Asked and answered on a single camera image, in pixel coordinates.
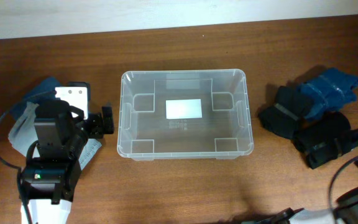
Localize clear plastic storage bin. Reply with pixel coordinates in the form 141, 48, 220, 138
117, 68, 254, 161

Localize light grey folded jeans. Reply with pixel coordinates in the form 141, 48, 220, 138
8, 102, 102, 170

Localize small black taped cloth bundle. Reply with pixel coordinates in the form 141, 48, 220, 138
258, 86, 314, 139

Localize blue taped cloth bundle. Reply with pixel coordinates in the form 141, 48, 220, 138
297, 68, 358, 121

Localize black cable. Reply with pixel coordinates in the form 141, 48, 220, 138
0, 90, 55, 224
328, 110, 358, 212

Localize white label in bin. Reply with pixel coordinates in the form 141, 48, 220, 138
166, 99, 203, 119

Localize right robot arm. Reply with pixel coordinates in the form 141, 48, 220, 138
255, 129, 358, 224

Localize dark blue folded jeans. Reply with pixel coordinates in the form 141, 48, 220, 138
10, 77, 62, 120

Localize large black taped cloth bundle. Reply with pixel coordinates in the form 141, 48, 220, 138
292, 112, 358, 169

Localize left black cable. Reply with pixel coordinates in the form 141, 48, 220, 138
0, 90, 55, 224

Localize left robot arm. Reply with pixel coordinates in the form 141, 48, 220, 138
17, 82, 114, 223

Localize right black cable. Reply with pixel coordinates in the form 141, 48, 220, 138
328, 110, 358, 212

